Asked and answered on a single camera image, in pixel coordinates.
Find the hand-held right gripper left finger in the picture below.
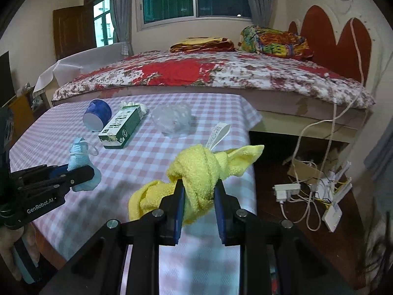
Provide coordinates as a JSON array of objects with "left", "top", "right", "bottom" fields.
[{"left": 40, "top": 178, "right": 186, "bottom": 295}]

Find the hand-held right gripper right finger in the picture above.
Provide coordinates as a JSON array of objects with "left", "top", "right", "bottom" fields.
[{"left": 213, "top": 180, "right": 347, "bottom": 295}]

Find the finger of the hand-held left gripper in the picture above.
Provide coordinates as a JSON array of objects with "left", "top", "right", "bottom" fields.
[
  {"left": 11, "top": 164, "right": 70, "bottom": 182},
  {"left": 14, "top": 165, "right": 95, "bottom": 196}
]

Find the light blue face mask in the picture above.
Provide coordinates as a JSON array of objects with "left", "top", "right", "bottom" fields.
[{"left": 67, "top": 137, "right": 102, "bottom": 192}]

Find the yellow towel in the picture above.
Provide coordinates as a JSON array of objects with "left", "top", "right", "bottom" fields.
[{"left": 128, "top": 122, "right": 265, "bottom": 225}]

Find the person's left hand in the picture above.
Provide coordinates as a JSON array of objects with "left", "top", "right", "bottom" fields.
[{"left": 0, "top": 224, "right": 41, "bottom": 280}]

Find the checkered tablecloth table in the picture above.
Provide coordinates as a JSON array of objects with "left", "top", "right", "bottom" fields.
[{"left": 9, "top": 92, "right": 263, "bottom": 295}]

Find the green white carton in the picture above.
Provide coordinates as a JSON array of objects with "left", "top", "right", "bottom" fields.
[{"left": 98, "top": 104, "right": 149, "bottom": 149}]

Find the blue paper cup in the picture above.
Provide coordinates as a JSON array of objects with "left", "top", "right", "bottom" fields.
[{"left": 83, "top": 98, "right": 112, "bottom": 133}]

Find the wooden cabinet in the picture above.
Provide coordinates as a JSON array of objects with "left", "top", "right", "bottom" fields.
[{"left": 9, "top": 81, "right": 45, "bottom": 127}]

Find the white power strip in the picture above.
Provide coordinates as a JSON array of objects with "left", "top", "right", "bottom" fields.
[{"left": 274, "top": 184, "right": 302, "bottom": 205}]

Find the clear plastic bag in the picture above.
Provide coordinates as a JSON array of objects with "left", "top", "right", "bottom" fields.
[{"left": 150, "top": 102, "right": 193, "bottom": 139}]

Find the cardboard box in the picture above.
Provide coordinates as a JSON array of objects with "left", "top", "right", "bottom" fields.
[{"left": 287, "top": 158, "right": 323, "bottom": 185}]

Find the black television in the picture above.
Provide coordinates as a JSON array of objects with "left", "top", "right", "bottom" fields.
[{"left": 0, "top": 52, "right": 16, "bottom": 108}]

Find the white cloth cover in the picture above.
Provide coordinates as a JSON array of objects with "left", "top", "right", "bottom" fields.
[{"left": 32, "top": 42, "right": 133, "bottom": 94}]

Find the white router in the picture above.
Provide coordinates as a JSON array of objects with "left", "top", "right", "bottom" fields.
[{"left": 322, "top": 204, "right": 343, "bottom": 233}]

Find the white network box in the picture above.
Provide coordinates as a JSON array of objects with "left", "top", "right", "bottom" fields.
[{"left": 316, "top": 160, "right": 352, "bottom": 207}]

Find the wooden bed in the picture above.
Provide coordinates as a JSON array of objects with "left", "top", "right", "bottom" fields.
[{"left": 52, "top": 81, "right": 370, "bottom": 143}]

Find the brown wooden door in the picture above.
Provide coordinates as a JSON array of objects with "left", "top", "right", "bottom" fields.
[{"left": 53, "top": 4, "right": 97, "bottom": 60}]

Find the green framed window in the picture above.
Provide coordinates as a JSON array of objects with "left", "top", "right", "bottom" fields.
[{"left": 84, "top": 0, "right": 116, "bottom": 49}]

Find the dark shaggy cloth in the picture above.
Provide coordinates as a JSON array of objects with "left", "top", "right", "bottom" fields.
[{"left": 365, "top": 221, "right": 393, "bottom": 271}]

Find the yellow red folded blanket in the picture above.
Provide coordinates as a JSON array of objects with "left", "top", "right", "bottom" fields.
[{"left": 169, "top": 37, "right": 236, "bottom": 53}]

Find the grey patterned curtain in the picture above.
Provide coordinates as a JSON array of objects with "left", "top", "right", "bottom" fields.
[{"left": 364, "top": 123, "right": 393, "bottom": 185}]

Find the colourful pillow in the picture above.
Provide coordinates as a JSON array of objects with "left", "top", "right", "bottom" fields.
[{"left": 238, "top": 25, "right": 314, "bottom": 59}]

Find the red white headboard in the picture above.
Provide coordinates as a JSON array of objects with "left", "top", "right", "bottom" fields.
[{"left": 289, "top": 4, "right": 373, "bottom": 84}]

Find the large sliding window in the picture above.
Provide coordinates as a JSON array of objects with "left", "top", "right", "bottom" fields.
[{"left": 137, "top": 0, "right": 256, "bottom": 32}]

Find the yellow thin cable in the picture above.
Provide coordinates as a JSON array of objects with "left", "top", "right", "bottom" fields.
[{"left": 293, "top": 181, "right": 351, "bottom": 205}]

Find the white charger cable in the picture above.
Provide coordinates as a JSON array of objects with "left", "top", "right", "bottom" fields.
[{"left": 307, "top": 101, "right": 338, "bottom": 231}]

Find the long white cable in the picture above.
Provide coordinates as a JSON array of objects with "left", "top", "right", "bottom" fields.
[{"left": 290, "top": 18, "right": 368, "bottom": 231}]

